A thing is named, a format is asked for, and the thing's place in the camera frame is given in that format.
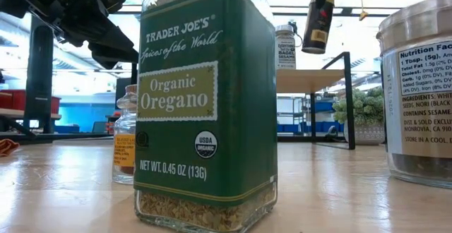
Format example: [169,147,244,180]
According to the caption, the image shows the black spice jar yellow lid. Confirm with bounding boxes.
[302,0,335,55]

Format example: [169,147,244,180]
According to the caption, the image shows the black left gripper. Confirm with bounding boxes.
[20,0,139,70]

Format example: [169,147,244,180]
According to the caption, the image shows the green oregano spice jar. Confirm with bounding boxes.
[133,0,279,233]

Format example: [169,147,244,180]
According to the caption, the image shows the folded orange cloth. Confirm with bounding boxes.
[0,138,20,158]

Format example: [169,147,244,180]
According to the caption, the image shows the wooden shelf with black frame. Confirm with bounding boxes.
[130,51,356,152]

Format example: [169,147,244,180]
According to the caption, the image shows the bagel seasoning jar white lid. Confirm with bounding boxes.
[274,23,297,71]

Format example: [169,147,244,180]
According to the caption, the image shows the green plant in white pot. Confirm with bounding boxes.
[332,86,386,146]

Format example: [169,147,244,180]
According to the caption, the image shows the red bins on background table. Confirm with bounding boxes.
[0,89,62,111]

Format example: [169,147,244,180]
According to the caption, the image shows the shelving with blue bins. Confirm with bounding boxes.
[277,97,345,134]

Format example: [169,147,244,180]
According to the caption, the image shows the small glass jar orange label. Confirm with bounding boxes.
[112,83,138,185]

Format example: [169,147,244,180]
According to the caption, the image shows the yellow hanging tag on cord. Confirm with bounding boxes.
[358,0,369,22]

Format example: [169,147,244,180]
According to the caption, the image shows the brown wooden cup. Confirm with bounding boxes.
[376,0,452,191]

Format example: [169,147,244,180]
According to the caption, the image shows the wooden background table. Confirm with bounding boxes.
[0,108,63,121]

